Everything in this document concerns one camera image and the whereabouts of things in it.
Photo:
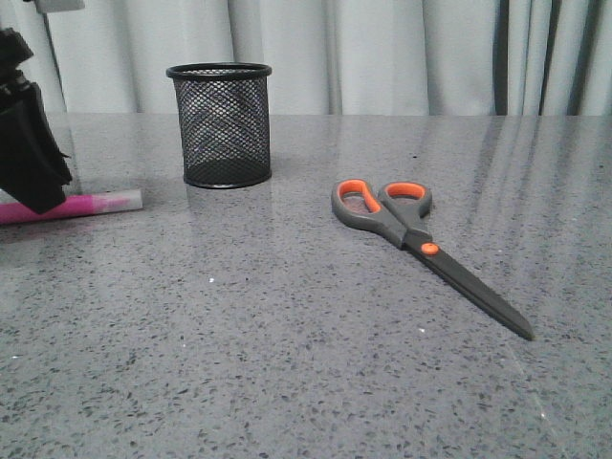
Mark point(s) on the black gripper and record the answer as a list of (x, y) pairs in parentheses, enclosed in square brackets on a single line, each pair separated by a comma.
[(33, 169)]

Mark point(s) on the pink highlighter pen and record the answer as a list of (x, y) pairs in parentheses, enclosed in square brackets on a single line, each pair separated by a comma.
[(75, 206)]

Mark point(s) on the grey orange scissors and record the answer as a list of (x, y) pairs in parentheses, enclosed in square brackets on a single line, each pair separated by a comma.
[(398, 214)]

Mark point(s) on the black mesh pen cup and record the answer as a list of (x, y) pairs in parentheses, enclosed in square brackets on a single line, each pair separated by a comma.
[(223, 112)]

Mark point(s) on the pale grey curtain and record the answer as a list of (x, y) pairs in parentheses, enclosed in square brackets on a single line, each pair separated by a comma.
[(328, 57)]

